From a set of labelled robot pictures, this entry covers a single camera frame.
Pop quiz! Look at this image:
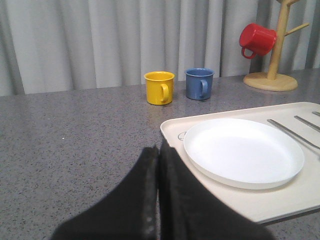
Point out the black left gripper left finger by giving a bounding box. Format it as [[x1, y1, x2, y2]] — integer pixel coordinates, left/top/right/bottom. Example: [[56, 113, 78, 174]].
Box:
[[51, 147, 158, 240]]

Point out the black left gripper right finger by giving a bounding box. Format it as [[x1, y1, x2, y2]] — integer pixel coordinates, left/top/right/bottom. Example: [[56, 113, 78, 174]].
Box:
[[158, 141, 274, 240]]

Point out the white round plate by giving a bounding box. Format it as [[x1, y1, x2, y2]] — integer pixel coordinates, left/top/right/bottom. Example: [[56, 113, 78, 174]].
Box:
[[183, 118, 305, 190]]

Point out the silver fork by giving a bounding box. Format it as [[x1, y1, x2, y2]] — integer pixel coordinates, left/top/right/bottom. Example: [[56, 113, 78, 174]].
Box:
[[267, 118, 320, 161]]

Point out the cream rabbit serving tray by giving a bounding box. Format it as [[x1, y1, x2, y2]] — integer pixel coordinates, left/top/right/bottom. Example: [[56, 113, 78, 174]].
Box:
[[160, 102, 320, 223]]

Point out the yellow enamel mug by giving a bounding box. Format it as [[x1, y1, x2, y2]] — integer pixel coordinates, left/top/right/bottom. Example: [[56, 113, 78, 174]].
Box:
[[144, 71, 175, 106]]

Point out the blue enamel mug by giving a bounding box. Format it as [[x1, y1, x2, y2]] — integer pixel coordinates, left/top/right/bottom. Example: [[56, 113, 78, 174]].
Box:
[[185, 68, 215, 101]]

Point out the wooden mug tree stand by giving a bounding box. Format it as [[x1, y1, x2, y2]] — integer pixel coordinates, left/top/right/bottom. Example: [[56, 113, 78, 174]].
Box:
[[243, 0, 309, 91]]

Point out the silver spoon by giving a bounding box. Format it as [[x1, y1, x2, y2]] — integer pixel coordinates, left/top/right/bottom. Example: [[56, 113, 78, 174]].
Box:
[[312, 111, 320, 117]]

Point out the red enamel mug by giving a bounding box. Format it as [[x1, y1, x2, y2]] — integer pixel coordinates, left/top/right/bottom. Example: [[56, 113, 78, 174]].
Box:
[[239, 23, 277, 59]]

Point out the grey curtain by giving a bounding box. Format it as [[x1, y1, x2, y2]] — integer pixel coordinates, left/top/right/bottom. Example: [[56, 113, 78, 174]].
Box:
[[0, 0, 320, 97]]

